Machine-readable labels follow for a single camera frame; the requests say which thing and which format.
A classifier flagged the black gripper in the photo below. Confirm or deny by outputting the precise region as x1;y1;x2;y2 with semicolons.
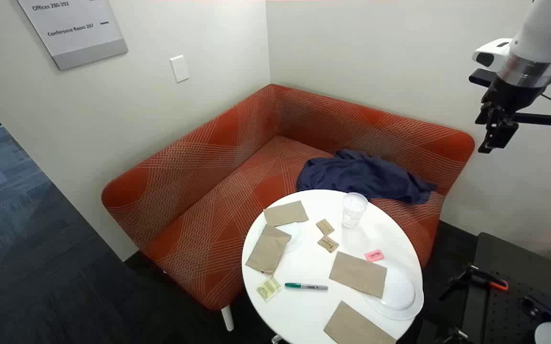
475;75;544;155

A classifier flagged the green capped marker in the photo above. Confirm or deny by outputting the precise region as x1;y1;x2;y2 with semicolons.
284;281;332;293

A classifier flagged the clear plastic cup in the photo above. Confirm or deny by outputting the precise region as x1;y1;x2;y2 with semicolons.
341;191;372;232

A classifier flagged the black robot platform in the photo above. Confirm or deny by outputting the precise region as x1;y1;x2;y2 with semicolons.
464;232;551;344

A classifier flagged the dark blue cloth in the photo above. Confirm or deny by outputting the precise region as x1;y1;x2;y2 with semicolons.
295;149;439;207

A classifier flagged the clear plastic dome lid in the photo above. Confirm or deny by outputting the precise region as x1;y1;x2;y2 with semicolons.
368;251;425;316

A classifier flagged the small brown paper tag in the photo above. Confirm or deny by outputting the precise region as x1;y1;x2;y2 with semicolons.
314;218;337;237
316;233;341;255

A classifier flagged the brown paper napkin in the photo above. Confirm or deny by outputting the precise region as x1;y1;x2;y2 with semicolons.
263;199;311;230
328;251;389;300
244;226;293;277
322;300;399;344

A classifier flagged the white round table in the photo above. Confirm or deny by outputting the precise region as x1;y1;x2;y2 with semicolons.
242;188;427;344

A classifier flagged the yellow sticky note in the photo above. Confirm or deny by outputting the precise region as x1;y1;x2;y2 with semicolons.
255;276;284;304

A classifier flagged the orange fabric sofa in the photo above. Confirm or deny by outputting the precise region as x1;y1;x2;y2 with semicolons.
100;83;477;333

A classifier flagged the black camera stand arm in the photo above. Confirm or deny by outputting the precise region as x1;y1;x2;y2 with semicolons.
512;111;551;146

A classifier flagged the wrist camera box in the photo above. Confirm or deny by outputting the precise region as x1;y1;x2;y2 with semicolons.
468;67;502;90

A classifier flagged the grey wall sign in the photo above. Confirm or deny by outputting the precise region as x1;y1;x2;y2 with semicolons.
16;0;131;73

